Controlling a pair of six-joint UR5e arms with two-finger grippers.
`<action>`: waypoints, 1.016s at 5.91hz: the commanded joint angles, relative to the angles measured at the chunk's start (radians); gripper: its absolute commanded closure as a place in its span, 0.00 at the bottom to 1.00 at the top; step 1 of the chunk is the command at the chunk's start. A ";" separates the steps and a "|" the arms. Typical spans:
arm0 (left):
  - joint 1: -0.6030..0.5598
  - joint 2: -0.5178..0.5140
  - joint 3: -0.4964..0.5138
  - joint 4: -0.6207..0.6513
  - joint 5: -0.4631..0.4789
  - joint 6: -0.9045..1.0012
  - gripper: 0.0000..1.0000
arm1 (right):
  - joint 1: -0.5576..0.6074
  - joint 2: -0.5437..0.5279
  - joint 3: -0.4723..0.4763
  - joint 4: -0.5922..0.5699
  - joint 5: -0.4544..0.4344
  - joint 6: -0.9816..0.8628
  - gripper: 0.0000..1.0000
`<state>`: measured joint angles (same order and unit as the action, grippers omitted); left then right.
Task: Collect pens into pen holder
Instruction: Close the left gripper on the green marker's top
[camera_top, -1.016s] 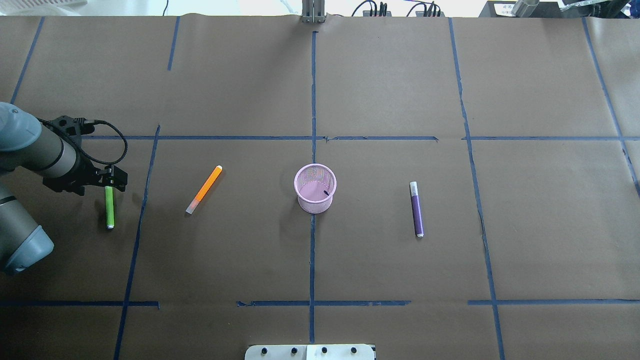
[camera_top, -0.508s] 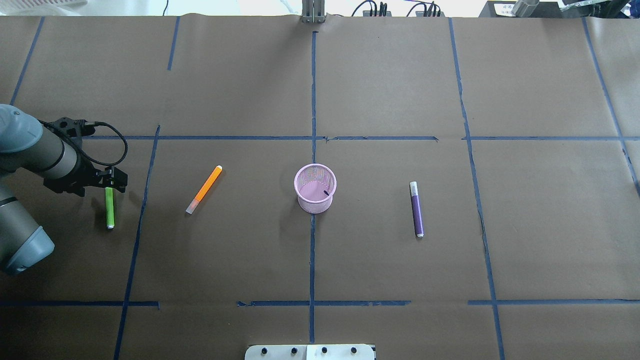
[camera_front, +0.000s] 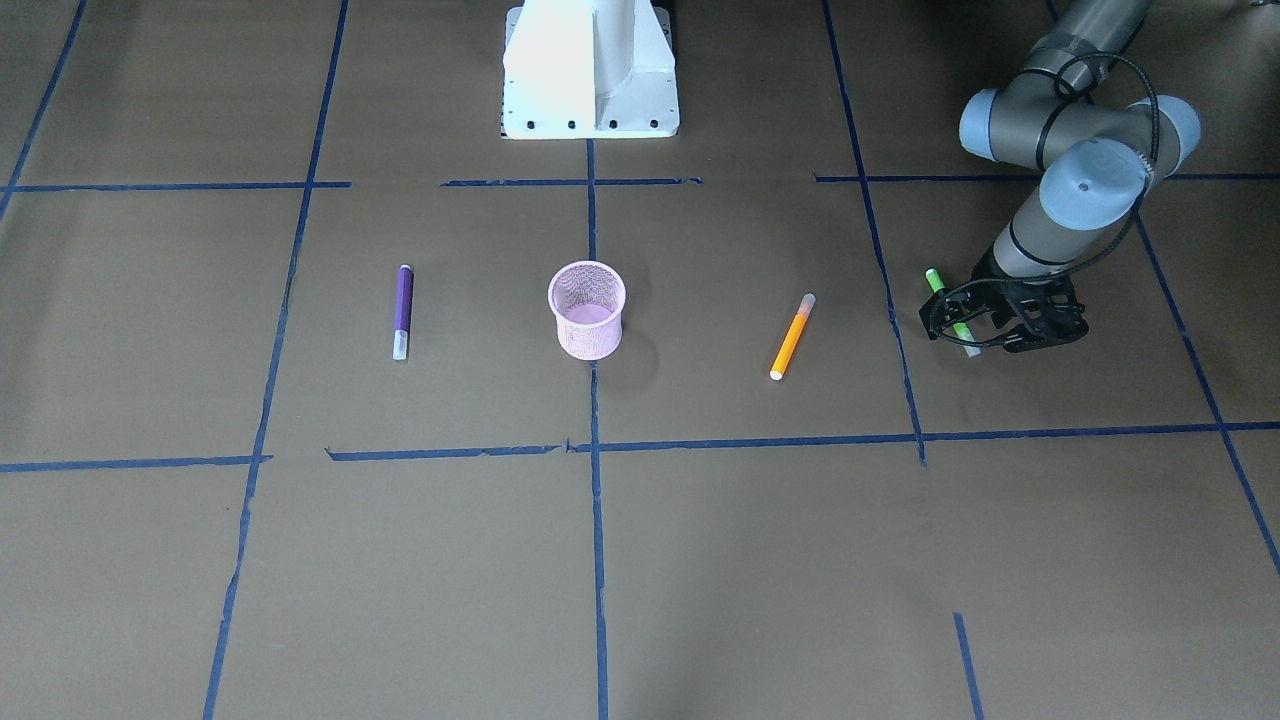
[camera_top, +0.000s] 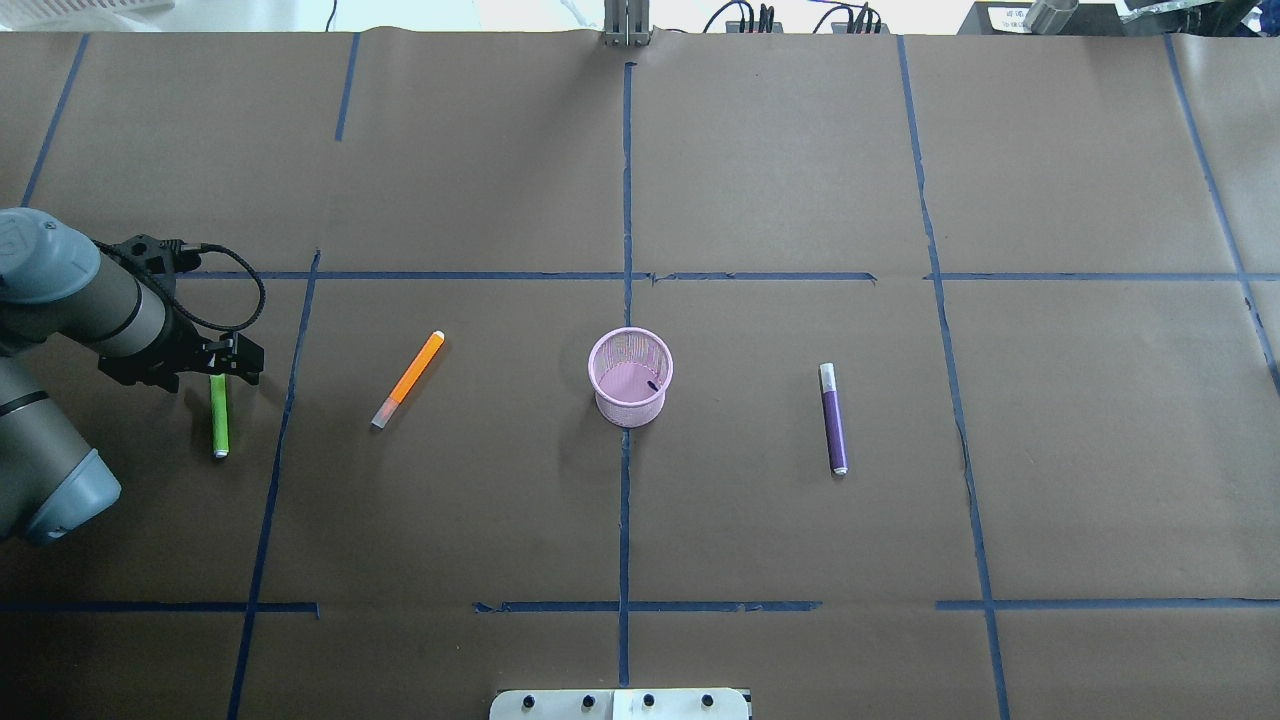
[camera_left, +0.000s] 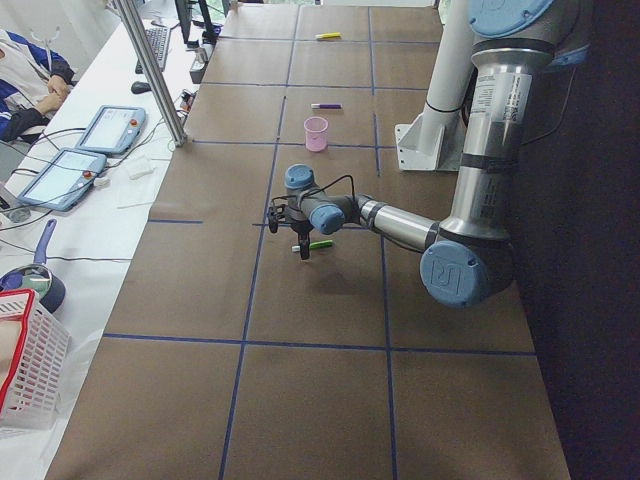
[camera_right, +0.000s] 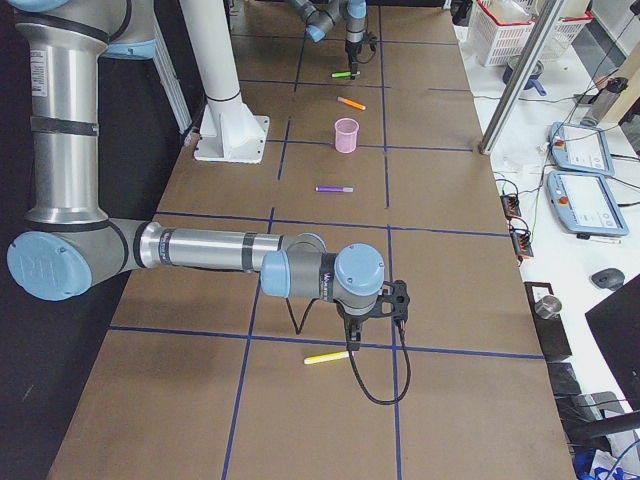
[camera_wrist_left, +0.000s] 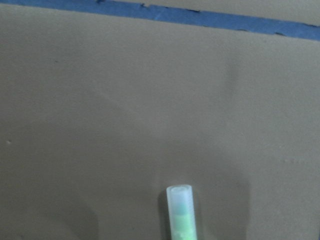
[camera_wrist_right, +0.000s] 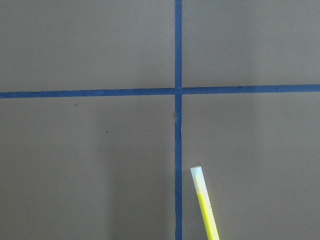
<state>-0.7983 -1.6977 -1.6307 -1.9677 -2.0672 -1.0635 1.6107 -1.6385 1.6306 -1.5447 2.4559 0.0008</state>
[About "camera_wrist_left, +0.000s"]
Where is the green highlighter pen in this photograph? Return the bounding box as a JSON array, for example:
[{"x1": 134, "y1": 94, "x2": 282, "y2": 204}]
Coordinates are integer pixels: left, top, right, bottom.
[{"x1": 166, "y1": 184, "x2": 198, "y2": 240}]

